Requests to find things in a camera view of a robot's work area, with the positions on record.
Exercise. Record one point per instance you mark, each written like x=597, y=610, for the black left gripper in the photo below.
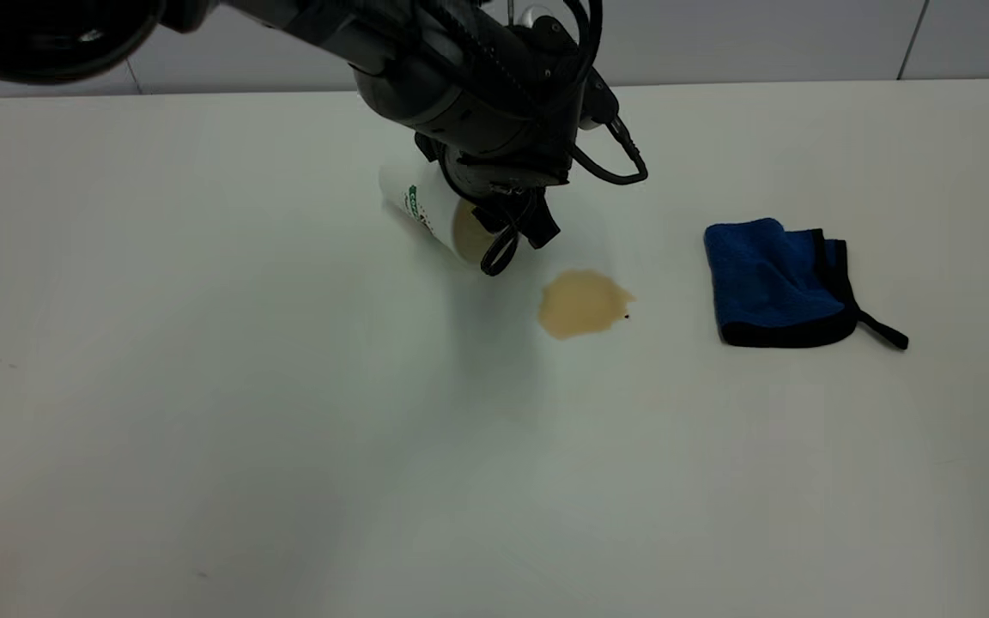
x=477, y=112

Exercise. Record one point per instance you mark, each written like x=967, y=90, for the white paper coffee cup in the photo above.
x=426, y=202

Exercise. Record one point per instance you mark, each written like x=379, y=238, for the blue microfiber cloth black trim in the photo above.
x=765, y=279

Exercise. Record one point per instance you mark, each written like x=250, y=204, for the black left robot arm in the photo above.
x=48, y=34

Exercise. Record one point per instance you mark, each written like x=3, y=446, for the brown coffee spill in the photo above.
x=582, y=305

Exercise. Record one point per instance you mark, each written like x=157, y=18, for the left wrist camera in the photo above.
x=559, y=47

